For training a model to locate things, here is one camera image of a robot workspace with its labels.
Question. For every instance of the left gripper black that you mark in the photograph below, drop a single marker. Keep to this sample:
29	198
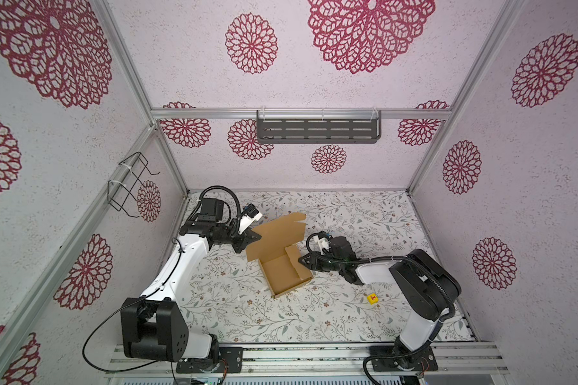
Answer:
246	238

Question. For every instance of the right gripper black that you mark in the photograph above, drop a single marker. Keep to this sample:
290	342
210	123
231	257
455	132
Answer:
322	259

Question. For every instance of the brown cardboard box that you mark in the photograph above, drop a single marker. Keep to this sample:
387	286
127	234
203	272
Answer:
278	255

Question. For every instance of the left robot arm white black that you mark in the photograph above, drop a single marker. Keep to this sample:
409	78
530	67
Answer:
152	325

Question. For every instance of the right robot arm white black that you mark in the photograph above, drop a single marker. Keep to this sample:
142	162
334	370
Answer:
429	289

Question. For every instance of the small yellow cube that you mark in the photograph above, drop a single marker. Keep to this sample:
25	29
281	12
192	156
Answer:
373	298

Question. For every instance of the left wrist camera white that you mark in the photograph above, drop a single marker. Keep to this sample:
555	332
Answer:
249	215

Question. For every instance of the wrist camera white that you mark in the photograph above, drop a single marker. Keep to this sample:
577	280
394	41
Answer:
322	242
249	215

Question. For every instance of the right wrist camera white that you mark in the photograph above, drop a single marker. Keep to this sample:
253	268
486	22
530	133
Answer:
322	242

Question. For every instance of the aluminium front rail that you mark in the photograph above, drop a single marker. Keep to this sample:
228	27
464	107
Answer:
345	359

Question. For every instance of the dark metal wall shelf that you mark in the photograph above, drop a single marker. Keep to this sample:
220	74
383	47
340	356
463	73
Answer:
281	130

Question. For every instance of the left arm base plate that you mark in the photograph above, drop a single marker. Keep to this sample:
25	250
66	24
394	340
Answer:
224	359

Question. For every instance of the black wire wall rack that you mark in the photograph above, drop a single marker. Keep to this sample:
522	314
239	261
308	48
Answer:
119	192

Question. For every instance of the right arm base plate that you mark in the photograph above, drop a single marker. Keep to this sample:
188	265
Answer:
399	359

